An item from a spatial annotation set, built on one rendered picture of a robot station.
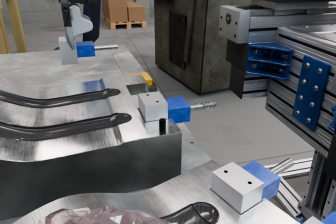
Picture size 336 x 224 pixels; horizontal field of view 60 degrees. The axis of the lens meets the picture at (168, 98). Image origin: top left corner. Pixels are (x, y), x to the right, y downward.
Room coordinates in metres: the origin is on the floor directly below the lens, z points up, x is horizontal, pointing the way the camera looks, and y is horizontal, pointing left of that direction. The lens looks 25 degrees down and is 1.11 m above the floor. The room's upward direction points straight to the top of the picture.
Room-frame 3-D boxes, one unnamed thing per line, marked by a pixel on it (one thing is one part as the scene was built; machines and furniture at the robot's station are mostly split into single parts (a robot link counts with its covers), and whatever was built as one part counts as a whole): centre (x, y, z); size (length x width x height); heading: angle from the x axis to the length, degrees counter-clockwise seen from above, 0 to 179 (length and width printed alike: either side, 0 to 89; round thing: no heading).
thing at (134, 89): (0.52, 0.06, 0.87); 0.05 x 0.05 x 0.04; 18
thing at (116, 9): (6.13, 0.92, 0.33); 1.10 x 0.78 x 0.65; 14
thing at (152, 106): (0.44, -0.02, 0.89); 0.13 x 0.05 x 0.05; 108
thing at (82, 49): (0.67, 0.19, 0.93); 0.13 x 0.05 x 0.05; 108
